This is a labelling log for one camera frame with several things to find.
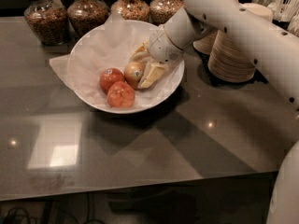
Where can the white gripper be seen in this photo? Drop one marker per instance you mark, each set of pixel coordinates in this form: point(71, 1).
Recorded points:
point(162, 48)

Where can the yellow-green apple with sticker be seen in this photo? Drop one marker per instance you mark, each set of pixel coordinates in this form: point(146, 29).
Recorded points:
point(133, 72)

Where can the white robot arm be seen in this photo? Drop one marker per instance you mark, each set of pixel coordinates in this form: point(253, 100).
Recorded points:
point(272, 50)

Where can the white bowl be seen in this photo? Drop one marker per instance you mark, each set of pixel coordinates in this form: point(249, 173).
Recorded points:
point(93, 87)

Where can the red apple with sticker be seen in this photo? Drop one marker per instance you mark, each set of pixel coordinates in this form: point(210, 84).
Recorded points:
point(108, 77)

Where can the red apple front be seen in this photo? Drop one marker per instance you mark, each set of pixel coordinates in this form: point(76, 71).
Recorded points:
point(121, 95)

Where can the white paper liner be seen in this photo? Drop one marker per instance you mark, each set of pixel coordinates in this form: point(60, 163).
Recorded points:
point(102, 50)

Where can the glass jar light cereal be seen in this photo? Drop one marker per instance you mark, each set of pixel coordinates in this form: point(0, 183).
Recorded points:
point(162, 10)

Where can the rear stack paper bowls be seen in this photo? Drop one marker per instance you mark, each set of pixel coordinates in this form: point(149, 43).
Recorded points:
point(216, 39)

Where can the stack paper bowls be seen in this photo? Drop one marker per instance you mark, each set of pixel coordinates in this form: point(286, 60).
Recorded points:
point(230, 65)
point(216, 39)

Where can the glass jar mixed cereal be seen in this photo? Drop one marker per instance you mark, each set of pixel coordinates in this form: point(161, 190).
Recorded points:
point(137, 10)

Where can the glass jar brown cereal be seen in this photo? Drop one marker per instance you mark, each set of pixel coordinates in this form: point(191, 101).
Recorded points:
point(86, 15)

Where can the front stack paper bowls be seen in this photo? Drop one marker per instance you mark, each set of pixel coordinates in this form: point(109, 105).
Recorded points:
point(230, 65)

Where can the glass jar dark cereal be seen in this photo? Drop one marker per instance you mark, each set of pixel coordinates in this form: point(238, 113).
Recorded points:
point(48, 20)

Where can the white stirrer sticks bundle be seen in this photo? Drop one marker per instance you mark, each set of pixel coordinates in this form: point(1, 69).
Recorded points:
point(285, 9)

